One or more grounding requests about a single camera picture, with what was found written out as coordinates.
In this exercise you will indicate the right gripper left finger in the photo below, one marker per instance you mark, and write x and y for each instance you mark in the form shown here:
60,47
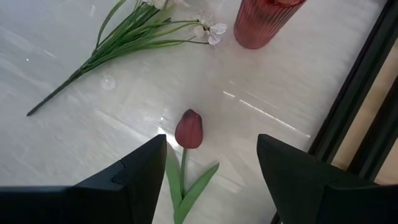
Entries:
93,202

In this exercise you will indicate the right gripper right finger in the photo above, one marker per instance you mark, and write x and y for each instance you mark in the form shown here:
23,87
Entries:
326,199

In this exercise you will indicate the dark red artificial tulip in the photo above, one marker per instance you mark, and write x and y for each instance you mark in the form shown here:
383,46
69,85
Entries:
189,130

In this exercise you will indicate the white artificial flower bunch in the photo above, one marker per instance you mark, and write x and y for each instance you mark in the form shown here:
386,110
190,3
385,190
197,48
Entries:
124,40

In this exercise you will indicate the red ribbed glass vase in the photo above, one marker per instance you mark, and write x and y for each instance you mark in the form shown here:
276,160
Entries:
261,25

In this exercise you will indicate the black aluminium table frame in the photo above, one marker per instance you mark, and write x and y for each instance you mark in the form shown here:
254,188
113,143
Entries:
353,93

